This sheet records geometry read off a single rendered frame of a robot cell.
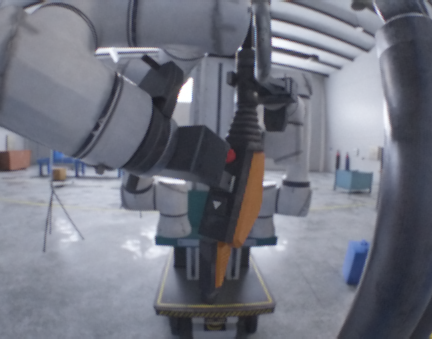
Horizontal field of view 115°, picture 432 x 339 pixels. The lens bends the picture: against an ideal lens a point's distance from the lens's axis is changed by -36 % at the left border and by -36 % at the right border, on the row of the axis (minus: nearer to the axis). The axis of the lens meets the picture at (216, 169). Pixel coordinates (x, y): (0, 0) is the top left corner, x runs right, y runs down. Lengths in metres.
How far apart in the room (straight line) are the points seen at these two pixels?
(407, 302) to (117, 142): 0.57
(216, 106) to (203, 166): 1.10
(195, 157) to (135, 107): 0.07
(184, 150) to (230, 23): 0.14
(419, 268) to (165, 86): 0.53
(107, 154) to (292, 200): 0.97
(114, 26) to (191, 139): 0.14
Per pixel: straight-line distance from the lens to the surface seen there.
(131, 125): 0.18
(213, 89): 1.32
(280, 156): 0.63
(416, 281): 0.52
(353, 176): 7.22
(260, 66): 0.26
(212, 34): 0.23
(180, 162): 0.20
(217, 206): 0.34
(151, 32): 0.23
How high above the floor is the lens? 1.16
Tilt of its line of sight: 5 degrees down
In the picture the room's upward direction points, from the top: 2 degrees clockwise
